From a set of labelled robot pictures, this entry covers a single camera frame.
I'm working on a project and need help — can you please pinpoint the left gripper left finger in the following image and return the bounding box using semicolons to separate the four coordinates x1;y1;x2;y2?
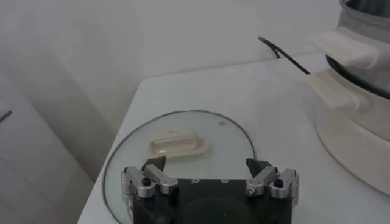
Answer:
121;155;179;198

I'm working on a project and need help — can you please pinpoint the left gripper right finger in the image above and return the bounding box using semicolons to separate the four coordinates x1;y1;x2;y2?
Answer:
245;158;300;200

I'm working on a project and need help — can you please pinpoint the round glass pot lid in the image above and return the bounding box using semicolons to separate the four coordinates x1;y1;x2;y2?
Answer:
102;110;257;224

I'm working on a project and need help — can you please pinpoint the cream electric cooker base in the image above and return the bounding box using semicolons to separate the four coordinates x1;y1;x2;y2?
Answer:
307;68;390;195

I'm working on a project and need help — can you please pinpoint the black cooker power cord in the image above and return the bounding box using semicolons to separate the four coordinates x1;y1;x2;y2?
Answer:
258;35;311;75

